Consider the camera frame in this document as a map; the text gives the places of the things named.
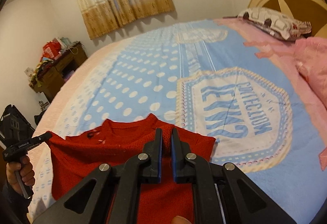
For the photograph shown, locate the person's left forearm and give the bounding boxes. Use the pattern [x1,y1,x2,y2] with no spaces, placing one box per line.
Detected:
[0,183,32,224]

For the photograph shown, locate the patterned grey white pillow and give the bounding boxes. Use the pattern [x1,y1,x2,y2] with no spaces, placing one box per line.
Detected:
[237,7,312,41]

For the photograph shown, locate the red gift bag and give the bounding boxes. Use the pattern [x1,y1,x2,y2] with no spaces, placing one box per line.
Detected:
[42,41,62,60]

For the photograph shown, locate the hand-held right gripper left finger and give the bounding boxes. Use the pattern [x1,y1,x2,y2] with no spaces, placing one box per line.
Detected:
[33,128,163,224]

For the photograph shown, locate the person's right hand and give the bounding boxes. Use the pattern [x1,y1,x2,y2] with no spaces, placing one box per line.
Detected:
[171,216,191,224]

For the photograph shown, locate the green yellow cloth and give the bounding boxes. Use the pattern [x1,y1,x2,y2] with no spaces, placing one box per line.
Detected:
[30,60,53,88]

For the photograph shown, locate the bed with printed sheet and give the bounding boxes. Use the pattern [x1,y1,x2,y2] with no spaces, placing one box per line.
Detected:
[26,16,327,224]

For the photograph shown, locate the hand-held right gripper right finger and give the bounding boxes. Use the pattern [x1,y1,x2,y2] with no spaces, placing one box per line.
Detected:
[171,128,297,224]

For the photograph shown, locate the person's left hand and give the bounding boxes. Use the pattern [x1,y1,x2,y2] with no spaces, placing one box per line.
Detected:
[6,155,35,194]

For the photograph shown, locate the brown wooden desk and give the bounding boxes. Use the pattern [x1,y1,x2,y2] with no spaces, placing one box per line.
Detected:
[29,41,88,103]

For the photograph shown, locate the black bag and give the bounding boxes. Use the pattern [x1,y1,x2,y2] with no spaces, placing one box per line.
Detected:
[34,109,49,125]

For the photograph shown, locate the red knitted sweater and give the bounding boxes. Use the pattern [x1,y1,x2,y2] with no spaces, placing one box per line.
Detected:
[47,113,216,224]

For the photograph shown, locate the pale blue bag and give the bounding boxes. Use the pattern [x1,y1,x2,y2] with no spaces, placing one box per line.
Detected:
[57,36,71,50]

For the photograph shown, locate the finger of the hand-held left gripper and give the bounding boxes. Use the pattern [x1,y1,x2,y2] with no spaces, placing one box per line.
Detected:
[38,132,53,144]

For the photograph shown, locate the black case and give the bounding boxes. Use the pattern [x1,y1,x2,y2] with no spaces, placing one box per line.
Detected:
[0,104,35,143]

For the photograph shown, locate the pink quilt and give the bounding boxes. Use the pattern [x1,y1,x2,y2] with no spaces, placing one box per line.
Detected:
[294,36,327,115]

